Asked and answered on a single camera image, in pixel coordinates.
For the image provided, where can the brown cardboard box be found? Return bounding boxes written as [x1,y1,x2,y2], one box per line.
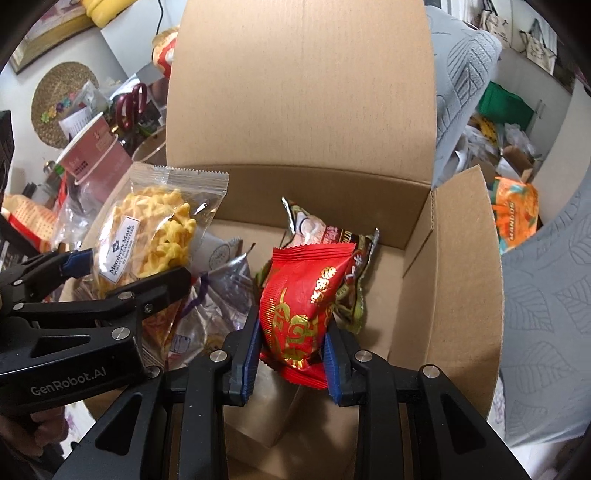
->
[83,0,504,480]

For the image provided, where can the framed picture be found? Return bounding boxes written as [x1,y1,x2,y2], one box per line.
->
[9,9,98,75]

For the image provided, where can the grey cushioned chair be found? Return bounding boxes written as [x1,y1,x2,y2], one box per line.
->
[501,185,591,446]

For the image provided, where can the red orange snack bag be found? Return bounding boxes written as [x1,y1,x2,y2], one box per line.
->
[151,28,179,80]

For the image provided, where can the yellow waffle snack packet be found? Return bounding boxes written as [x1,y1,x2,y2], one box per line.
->
[88,162,230,365]

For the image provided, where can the person's left hand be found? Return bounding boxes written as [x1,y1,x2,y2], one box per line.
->
[0,406,77,462]

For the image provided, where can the red handled scissors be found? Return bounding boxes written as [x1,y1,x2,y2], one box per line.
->
[115,83,149,127]

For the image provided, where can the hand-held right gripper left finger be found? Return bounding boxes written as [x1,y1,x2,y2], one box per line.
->
[53,302,263,480]

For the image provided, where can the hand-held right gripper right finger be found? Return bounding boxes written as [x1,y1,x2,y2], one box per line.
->
[323,318,529,480]

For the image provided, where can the yellow plastic container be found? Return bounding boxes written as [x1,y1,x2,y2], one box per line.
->
[81,0,160,27]

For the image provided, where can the beige tote bag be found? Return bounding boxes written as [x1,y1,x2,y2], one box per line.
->
[519,18,561,75]
[478,7,511,49]

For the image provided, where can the green gold snack packet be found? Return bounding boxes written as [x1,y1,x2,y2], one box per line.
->
[281,198,380,334]

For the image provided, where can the white refrigerator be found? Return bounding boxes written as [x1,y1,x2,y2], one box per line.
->
[99,0,190,84]

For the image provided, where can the pink paper cup stack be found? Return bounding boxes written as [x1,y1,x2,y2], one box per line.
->
[55,113,134,185]

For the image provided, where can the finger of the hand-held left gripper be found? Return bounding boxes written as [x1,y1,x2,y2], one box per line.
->
[0,247,96,306]
[11,267,193,334]

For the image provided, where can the orange printed bag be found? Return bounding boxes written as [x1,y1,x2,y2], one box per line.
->
[489,178,540,254]

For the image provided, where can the red gold snack packet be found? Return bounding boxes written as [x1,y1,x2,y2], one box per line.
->
[259,244,357,391]

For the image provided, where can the round woven mat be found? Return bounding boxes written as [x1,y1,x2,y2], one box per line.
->
[31,62,100,149]

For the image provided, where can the silver snack packet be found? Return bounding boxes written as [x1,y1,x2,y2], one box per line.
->
[168,256,259,365]

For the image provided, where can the green bag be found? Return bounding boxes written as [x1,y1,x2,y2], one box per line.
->
[476,82,536,134]

